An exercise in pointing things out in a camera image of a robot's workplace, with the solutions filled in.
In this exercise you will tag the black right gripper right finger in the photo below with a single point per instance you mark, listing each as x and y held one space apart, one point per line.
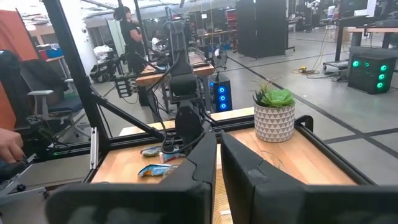
280 202

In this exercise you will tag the wooden desk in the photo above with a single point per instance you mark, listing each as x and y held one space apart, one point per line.
149 79
373 30

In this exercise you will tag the white plastic bag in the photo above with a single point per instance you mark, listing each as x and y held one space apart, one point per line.
102 51

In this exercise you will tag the orange partition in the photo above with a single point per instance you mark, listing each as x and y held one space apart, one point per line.
12 37

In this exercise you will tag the person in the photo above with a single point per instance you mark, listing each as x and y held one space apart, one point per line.
130 37
155 43

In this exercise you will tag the person's hand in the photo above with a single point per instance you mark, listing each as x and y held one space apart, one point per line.
9 146

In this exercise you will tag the computer tower with blue lights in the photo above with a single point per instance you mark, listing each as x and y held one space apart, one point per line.
221 99

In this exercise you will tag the black floor fan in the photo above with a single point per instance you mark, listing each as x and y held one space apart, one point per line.
219 58

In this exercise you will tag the blue storage box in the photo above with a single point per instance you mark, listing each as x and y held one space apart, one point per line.
53 53

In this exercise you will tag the succulent in white patterned pot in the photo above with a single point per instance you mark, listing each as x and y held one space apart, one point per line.
273 124

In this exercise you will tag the office chair with white armrests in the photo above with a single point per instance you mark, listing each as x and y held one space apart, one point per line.
59 105

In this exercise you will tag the black handheld device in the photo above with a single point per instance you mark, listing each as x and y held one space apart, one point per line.
12 171

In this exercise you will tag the black aluminium table frame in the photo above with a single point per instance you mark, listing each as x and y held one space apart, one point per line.
77 77

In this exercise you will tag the light blue granola bar wrapper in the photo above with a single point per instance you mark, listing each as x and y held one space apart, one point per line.
155 170

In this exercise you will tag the dark blue granola bar wrapper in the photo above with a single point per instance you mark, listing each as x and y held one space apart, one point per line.
151 151

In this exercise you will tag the silver aluminium extrusion piece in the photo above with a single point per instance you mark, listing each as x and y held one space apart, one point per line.
94 147

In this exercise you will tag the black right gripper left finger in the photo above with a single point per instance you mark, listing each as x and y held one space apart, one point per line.
174 202

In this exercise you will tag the computer tower with green lights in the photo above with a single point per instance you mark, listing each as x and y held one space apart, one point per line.
367 77

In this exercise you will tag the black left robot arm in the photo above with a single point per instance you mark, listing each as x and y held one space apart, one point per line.
183 84

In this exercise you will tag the black cabinet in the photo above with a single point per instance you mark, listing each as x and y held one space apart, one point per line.
261 28

